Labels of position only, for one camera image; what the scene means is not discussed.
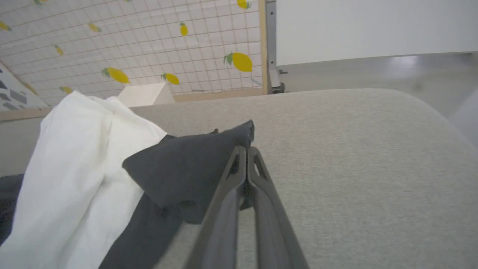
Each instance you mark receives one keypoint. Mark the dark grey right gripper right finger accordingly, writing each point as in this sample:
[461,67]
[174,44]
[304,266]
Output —
[272,231]

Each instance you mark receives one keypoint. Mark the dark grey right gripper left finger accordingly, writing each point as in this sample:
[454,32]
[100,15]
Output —
[220,231]

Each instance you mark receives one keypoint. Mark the white and black shirt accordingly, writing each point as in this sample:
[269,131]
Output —
[74,168]

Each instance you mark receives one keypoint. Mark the white box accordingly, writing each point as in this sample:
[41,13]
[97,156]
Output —
[142,97]

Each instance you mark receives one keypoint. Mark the lemon print partition screen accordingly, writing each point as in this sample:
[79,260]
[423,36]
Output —
[149,37]

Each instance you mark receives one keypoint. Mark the white panel with grey shapes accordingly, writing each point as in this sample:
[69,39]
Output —
[15,97]

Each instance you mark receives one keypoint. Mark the grey metal post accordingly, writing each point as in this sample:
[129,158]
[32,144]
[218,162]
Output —
[274,74]

